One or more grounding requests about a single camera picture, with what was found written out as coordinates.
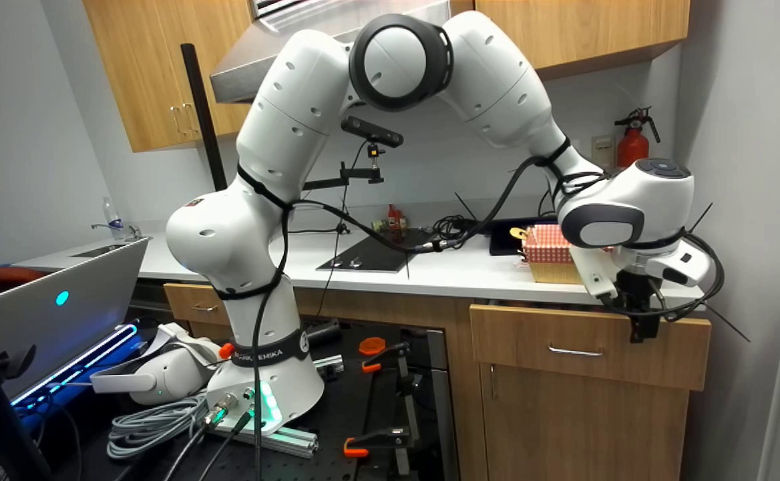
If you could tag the white kitchen countertop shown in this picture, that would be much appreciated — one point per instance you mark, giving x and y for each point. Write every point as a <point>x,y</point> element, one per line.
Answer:
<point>452,273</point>

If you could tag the wooden upper cabinet right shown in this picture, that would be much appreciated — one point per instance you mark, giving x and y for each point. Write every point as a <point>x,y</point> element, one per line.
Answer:
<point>571,34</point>

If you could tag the open silver laptop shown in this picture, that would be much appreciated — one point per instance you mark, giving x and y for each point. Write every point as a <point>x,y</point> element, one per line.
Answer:
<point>66,314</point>

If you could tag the pink ribbed box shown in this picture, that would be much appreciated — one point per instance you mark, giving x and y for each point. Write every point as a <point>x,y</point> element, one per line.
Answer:
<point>543,243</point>

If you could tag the white VR headset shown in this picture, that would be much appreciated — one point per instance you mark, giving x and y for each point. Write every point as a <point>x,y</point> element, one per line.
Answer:
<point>171,368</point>

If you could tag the black vertical pole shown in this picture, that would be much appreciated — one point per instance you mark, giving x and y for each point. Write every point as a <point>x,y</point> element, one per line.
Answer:
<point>203,117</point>

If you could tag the orange black clamp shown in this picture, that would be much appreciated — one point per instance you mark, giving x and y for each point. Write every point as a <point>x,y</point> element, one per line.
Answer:
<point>376,350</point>
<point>377,439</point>

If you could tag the silver drawer handle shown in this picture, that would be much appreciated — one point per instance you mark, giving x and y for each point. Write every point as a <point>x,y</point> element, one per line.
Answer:
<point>576,350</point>

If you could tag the red fire extinguisher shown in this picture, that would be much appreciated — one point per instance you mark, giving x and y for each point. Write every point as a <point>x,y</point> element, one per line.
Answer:
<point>633,146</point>

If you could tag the black tray on counter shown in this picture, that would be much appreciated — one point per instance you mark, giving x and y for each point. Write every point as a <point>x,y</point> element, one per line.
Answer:
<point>500,241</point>

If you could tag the black camera on stand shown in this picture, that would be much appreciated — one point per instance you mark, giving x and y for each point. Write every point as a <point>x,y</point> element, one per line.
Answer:
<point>373,133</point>

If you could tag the black stovetop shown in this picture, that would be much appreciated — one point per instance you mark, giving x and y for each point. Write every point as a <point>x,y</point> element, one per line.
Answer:
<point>382,255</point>

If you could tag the orange black clamp lower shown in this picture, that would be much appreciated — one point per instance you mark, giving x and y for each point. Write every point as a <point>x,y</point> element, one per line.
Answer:
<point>377,439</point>

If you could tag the chrome sink faucet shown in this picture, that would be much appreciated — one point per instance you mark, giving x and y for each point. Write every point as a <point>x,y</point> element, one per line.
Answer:
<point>116,226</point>

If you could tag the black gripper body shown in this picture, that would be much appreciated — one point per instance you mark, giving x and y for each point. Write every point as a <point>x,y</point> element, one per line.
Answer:
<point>633,297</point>

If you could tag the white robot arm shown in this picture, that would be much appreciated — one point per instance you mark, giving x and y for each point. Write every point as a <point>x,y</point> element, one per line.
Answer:
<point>627,223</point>

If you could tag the wooden lower cabinet door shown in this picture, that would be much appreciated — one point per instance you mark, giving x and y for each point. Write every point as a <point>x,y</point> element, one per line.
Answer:
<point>577,428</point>

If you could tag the orange black clamp upper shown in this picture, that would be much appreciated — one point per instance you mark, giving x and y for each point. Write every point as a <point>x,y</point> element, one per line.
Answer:
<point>376,350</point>

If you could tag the wooden cabinet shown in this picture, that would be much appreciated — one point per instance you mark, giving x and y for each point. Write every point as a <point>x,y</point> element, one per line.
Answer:
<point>571,34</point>
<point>139,46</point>

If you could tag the wooden kitchen drawer front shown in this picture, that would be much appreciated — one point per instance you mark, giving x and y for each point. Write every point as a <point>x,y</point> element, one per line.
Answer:
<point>520,337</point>

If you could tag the wooden upper cabinet left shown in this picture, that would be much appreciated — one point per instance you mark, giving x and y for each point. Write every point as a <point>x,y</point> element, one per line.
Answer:
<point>139,46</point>

